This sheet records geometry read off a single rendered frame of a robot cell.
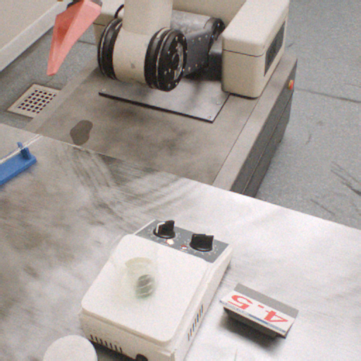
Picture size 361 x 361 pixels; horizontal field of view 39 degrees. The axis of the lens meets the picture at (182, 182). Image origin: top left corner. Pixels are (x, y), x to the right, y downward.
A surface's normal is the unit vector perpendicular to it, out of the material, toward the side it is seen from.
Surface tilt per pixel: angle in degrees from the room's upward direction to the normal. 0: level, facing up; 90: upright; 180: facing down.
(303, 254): 0
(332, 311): 0
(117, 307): 0
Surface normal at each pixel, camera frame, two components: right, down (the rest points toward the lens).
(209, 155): -0.04, -0.69
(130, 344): -0.42, 0.67
